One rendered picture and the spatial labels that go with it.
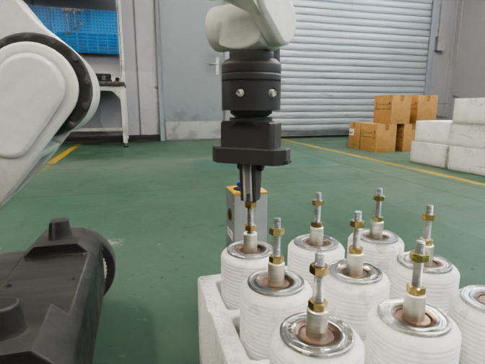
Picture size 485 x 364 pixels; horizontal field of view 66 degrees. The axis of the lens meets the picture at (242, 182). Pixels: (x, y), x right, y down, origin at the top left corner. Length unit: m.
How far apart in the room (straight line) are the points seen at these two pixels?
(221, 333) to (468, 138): 2.84
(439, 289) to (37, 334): 0.53
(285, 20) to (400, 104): 3.79
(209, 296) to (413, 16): 6.67
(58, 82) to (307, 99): 5.49
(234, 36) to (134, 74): 4.90
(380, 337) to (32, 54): 0.54
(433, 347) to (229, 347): 0.24
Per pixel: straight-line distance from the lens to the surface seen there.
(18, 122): 0.57
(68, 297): 0.66
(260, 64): 0.53
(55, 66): 0.57
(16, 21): 0.63
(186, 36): 5.54
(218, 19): 0.58
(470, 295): 0.55
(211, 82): 5.53
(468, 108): 3.21
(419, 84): 7.06
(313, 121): 5.98
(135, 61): 5.45
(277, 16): 0.53
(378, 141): 4.18
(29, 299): 0.68
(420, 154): 3.54
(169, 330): 0.89
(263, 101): 0.53
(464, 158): 3.22
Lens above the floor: 0.48
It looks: 12 degrees down
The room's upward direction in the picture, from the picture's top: straight up
